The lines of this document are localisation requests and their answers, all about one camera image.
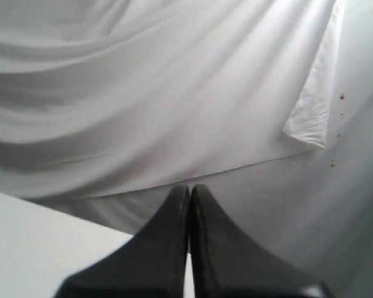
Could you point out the white backdrop sheet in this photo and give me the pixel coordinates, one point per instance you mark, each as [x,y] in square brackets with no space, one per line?
[104,105]

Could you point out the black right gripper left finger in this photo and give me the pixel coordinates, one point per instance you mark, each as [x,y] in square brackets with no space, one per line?
[151,264]

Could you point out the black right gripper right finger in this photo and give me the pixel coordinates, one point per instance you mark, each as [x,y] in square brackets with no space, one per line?
[226,262]

